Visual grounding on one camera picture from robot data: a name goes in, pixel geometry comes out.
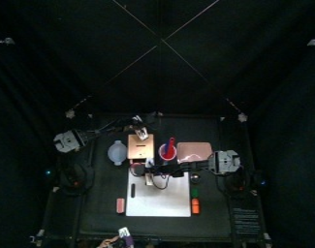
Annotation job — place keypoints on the pink plastic tray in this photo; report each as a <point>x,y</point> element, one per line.
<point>193,151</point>

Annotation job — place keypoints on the person's hand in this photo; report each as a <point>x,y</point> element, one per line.
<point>106,242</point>

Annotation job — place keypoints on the green toy block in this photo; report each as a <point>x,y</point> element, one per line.
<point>193,192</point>

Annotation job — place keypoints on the dark round ball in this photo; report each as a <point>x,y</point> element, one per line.
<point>195,177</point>

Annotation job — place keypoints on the pale blue plastic bowl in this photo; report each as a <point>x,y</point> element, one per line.
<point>117,152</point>

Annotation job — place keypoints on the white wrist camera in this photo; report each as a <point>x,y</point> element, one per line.
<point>149,179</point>
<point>142,133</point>

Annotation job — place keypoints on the white text label sticker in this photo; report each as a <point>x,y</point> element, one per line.
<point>246,221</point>

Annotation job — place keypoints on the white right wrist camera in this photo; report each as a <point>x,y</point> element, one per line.
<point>149,179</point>

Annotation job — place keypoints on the red toy cup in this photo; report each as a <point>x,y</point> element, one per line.
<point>167,154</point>

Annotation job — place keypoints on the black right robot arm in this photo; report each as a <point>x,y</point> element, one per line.
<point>224,161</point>

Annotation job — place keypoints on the white plastic cutting board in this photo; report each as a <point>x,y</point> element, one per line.
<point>164,203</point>

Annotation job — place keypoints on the red white striped block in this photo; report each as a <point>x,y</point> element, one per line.
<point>120,205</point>

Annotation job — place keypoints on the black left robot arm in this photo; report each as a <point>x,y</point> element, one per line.
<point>69,140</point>

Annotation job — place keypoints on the white frame clip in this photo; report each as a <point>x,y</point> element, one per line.
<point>243,117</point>
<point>9,41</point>
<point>70,113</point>
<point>314,42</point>

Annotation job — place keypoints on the white and purple card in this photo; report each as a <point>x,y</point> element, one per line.
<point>126,239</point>

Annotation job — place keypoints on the light wooden drawer cabinet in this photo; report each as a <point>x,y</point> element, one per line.
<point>141,151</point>

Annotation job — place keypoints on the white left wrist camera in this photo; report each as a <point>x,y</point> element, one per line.
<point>142,133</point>

